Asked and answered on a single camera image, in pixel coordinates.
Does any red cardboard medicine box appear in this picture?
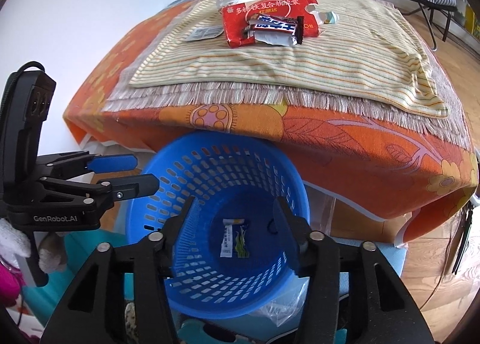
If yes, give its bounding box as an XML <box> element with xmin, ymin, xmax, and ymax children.
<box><xmin>221</xmin><ymin>0</ymin><xmax>320</xmax><ymax>48</ymax></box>

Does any blue plastic trash basket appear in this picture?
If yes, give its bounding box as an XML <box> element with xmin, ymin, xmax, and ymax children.
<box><xmin>125</xmin><ymin>131</ymin><xmax>310</xmax><ymax>320</ymax></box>

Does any white gloved left hand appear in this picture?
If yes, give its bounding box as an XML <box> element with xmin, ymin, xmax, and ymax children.
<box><xmin>1</xmin><ymin>218</ymin><xmax>68</xmax><ymax>274</ymax></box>

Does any small wrapper in basket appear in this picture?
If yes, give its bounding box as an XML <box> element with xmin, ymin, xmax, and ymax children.
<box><xmin>220</xmin><ymin>219</ymin><xmax>250</xmax><ymax>259</ymax></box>

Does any clear plastic bag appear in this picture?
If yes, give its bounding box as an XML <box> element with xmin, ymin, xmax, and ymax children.
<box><xmin>251</xmin><ymin>281</ymin><xmax>308</xmax><ymax>327</ymax></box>

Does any orange floral bedspread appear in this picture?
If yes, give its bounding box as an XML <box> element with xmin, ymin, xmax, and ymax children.
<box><xmin>64</xmin><ymin>2</ymin><xmax>479</xmax><ymax>244</ymax></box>

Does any black tripod stand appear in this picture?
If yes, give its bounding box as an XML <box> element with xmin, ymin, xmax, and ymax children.
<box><xmin>451</xmin><ymin>202</ymin><xmax>474</xmax><ymax>275</ymax></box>

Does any grey foil sachet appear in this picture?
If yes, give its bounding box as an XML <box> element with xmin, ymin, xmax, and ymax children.
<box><xmin>184</xmin><ymin>25</ymin><xmax>224</xmax><ymax>41</ymax></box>

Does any fringed pinkish woven blanket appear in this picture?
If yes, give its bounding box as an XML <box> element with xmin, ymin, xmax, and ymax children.
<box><xmin>105</xmin><ymin>17</ymin><xmax>471</xmax><ymax>148</ymax></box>

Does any striped yellow towel blanket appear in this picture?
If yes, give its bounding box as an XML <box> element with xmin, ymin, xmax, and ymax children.
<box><xmin>129</xmin><ymin>0</ymin><xmax>449</xmax><ymax>118</ymax></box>

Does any snack bar wrapper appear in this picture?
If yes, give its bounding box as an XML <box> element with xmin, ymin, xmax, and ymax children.
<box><xmin>243</xmin><ymin>14</ymin><xmax>304</xmax><ymax>47</ymax></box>

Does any teal fruit print packet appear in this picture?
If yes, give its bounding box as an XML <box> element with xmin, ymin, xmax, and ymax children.
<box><xmin>312</xmin><ymin>11</ymin><xmax>339</xmax><ymax>25</ymax></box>

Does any yellow crate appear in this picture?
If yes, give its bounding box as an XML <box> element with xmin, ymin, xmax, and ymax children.
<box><xmin>465</xmin><ymin>5</ymin><xmax>480</xmax><ymax>40</ymax></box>

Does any white ring light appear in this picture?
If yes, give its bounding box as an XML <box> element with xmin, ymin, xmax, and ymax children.
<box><xmin>469</xmin><ymin>190</ymin><xmax>480</xmax><ymax>208</ymax></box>

